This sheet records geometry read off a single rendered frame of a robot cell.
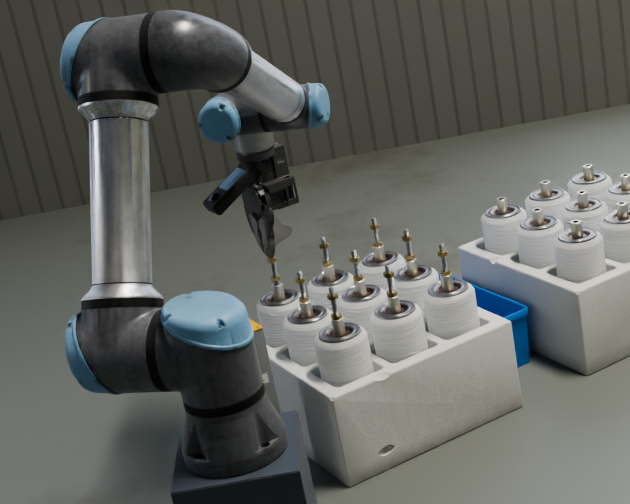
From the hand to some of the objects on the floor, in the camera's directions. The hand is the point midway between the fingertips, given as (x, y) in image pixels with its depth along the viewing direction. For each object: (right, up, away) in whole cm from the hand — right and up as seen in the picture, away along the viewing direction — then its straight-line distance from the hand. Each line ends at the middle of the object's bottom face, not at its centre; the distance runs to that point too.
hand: (266, 253), depth 237 cm
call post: (+1, -42, -10) cm, 43 cm away
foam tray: (+69, -13, +31) cm, 77 cm away
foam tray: (+22, -31, +8) cm, 39 cm away
